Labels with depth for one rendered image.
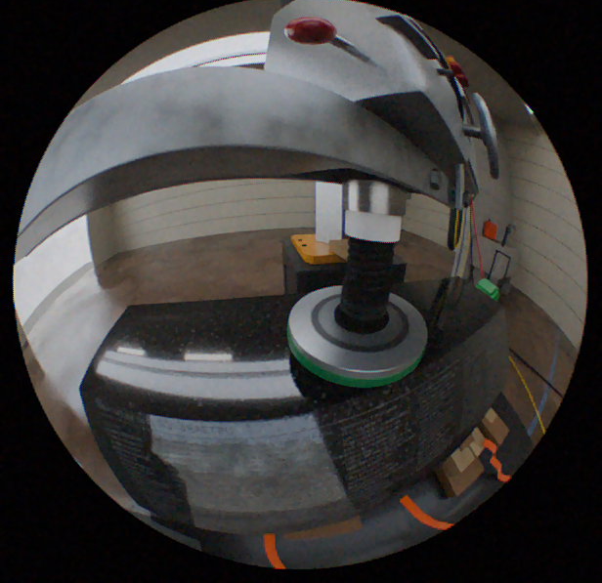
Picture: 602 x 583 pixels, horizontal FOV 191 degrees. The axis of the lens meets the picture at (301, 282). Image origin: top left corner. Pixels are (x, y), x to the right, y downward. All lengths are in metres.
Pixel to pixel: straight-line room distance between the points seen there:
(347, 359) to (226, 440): 0.18
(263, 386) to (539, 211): 5.17
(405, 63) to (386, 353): 0.28
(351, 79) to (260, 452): 0.38
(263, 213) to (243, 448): 6.19
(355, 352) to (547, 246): 4.93
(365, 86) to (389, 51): 0.05
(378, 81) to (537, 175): 5.21
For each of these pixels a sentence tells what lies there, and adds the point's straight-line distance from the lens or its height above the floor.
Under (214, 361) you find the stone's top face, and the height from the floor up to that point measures 0.83.
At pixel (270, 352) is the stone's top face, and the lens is 0.32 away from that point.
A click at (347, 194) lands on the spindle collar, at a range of 0.22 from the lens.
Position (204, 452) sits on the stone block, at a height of 0.79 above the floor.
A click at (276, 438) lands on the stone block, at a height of 0.80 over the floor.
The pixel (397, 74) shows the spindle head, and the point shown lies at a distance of 0.15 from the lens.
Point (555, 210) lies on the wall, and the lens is 5.11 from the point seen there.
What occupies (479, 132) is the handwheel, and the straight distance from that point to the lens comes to 0.35.
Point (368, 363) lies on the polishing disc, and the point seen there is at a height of 0.88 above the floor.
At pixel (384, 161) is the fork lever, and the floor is 1.08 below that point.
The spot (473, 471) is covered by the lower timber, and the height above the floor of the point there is 0.10.
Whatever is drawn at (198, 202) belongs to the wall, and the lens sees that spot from 6.65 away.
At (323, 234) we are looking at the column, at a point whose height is 0.83.
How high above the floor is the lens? 1.05
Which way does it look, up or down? 25 degrees down
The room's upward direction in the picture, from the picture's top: 1 degrees counter-clockwise
